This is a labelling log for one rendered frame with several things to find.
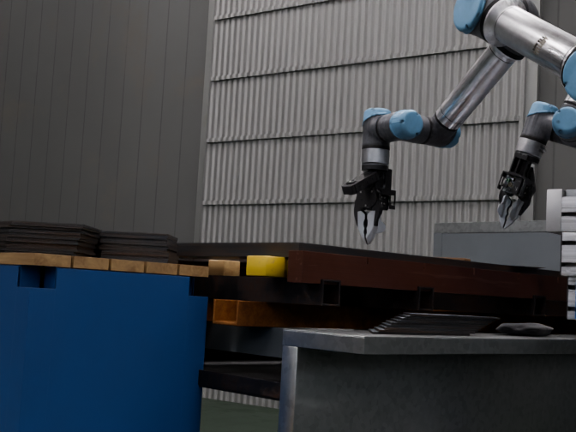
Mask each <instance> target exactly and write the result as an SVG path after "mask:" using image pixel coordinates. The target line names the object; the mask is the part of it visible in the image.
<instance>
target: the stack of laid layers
mask: <svg viewBox="0 0 576 432"><path fill-rule="evenodd" d="M177 250H178V252H177V255H178V256H179V258H178V260H179V261H194V262H205V263H208V262H209V260H224V261H240V266H247V256H248V255H267V256H277V257H284V258H285V260H286V261H288V255H289V250H305V251H314V252H322V253H330V254H339V255H354V256H363V257H371V258H380V259H388V260H396V261H413V262H421V263H429V264H438V265H447V266H455V267H471V268H479V269H488V270H496V271H504V272H513V273H528V274H537V275H546V276H554V277H562V278H567V277H569V276H563V275H560V272H557V271H550V270H542V269H534V268H526V267H511V266H503V265H496V264H488V263H480V262H472V261H457V260H449V259H442V258H434V257H426V256H418V255H403V254H395V253H388V252H380V251H372V250H364V249H349V248H341V247H334V246H326V245H318V244H310V243H177Z"/></svg>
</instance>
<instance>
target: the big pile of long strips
mask: <svg viewBox="0 0 576 432"><path fill-rule="evenodd" d="M177 240H178V238H177V237H174V236H172V235H169V234H160V233H145V232H128V231H102V230H100V229H97V228H94V227H92V226H89V225H80V224H64V223H48V222H32V221H15V220H7V221H0V253H40V254H52V255H71V256H84V257H95V258H106V259H117V260H128V261H149V262H159V263H170V264H178V258H179V256H178V255H177V252H178V250H177Z"/></svg>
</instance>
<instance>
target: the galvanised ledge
mask: <svg viewBox="0 0 576 432"><path fill-rule="evenodd" d="M468 334H470V333H468ZM561 338H567V339H561ZM282 345H288V346H296V347H303V348H311V349H318V350H326V351H340V352H348V353H356V354H364V355H391V354H576V335H547V336H524V335H512V334H506V333H475V334H470V336H446V335H402V334H372V333H371V332H369V331H362V330H325V329H287V328H283V344H282Z"/></svg>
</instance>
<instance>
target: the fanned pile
mask: <svg viewBox="0 0 576 432"><path fill-rule="evenodd" d="M493 319H494V320H493ZM500 319H501V318H500V317H486V316H470V315H441V314H425V313H407V312H403V314H402V315H398V316H394V318H390V321H386V322H382V323H381V325H379V326H378V327H374V329H369V332H371V333H372V334H402V335H446V336H470V334H475V332H478V330H482V327H485V326H488V325H489V323H492V321H495V320H500ZM481 325H482V326H481ZM475 329H478V330H475ZM468 333H470V334H468Z"/></svg>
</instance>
